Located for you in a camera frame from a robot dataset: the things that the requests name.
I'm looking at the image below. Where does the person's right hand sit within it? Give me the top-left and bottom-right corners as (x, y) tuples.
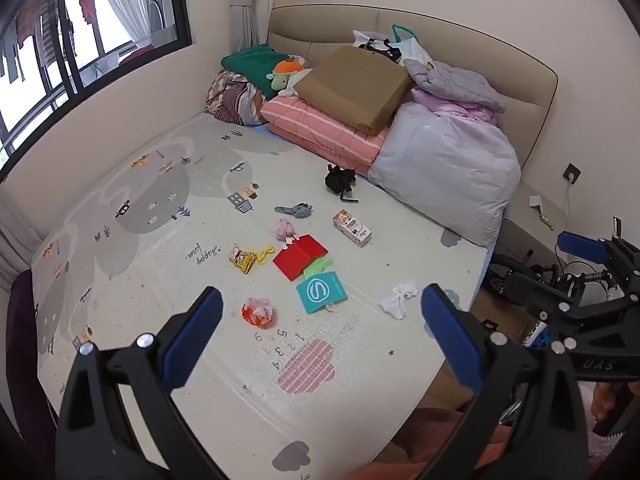
(591, 382), (626, 422)

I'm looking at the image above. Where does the person's pink clothed leg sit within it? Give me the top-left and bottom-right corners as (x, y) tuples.
(345, 407), (516, 480)

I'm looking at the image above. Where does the white plastic bag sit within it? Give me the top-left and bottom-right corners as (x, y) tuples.
(352, 23), (434, 67)

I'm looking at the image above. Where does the white tissue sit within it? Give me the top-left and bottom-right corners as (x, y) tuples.
(378, 281), (419, 320)

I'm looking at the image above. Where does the pink striped quilt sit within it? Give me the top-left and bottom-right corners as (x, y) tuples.
(261, 95), (391, 165)

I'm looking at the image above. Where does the striped patterned cloth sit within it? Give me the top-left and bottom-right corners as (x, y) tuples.
(206, 69), (268, 127)

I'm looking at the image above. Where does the printed play mat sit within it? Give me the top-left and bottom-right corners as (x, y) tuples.
(30, 112), (493, 480)

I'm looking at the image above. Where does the brown cardboard box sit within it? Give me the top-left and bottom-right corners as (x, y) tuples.
(295, 46), (415, 136)

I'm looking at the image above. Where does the yellow snack wrapper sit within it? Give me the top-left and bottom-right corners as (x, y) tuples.
(229, 243), (276, 275)

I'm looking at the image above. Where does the white curtain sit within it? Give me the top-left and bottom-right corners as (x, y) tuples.
(222, 0), (275, 57)
(0, 222), (37, 306)

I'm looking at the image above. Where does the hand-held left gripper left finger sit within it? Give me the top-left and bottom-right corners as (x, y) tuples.
(55, 286), (236, 480)

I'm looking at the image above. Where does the beige nightstand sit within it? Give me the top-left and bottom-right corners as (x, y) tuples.
(492, 180), (569, 267)

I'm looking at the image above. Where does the grey padded jacket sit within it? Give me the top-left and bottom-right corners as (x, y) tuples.
(403, 58), (507, 113)

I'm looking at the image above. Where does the red envelope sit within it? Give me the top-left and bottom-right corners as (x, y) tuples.
(272, 233), (329, 282)

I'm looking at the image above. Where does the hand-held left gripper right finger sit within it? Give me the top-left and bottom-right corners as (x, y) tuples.
(395, 283), (588, 480)

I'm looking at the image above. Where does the orange wrapper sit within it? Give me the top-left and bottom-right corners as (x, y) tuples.
(241, 297), (275, 325)

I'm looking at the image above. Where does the bagged white duvet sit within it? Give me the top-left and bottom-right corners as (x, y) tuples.
(368, 101), (522, 248)

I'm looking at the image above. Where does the black framed window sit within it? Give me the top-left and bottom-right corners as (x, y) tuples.
(0, 0), (193, 181)

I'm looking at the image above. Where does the orange green plush toy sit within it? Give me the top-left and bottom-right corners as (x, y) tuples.
(266, 58), (313, 98)

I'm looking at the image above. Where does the small printed carton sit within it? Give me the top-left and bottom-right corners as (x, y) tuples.
(333, 209), (372, 247)

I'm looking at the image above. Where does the grey sock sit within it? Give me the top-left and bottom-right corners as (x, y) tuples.
(274, 203), (314, 220)

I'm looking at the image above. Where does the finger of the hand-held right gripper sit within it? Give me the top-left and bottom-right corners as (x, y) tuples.
(524, 277), (611, 333)
(556, 217), (640, 283)

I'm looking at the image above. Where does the green blanket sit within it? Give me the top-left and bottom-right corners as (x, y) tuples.
(221, 45), (301, 102)

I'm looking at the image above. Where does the purple cushion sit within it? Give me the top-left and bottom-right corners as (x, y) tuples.
(5, 267), (59, 480)

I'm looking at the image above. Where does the teal card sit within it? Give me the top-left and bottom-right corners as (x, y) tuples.
(296, 270), (348, 315)

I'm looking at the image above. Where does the white cable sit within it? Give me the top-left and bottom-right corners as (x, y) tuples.
(552, 182), (572, 263)

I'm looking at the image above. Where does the beige padded headboard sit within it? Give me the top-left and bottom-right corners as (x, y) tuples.
(267, 5), (559, 171)

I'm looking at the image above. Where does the black cloth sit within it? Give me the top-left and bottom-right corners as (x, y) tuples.
(324, 164), (360, 205)

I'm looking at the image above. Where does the green paper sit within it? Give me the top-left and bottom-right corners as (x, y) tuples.
(303, 258), (333, 280)

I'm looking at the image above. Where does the pink garment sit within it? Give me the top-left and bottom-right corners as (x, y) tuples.
(412, 87), (499, 126)

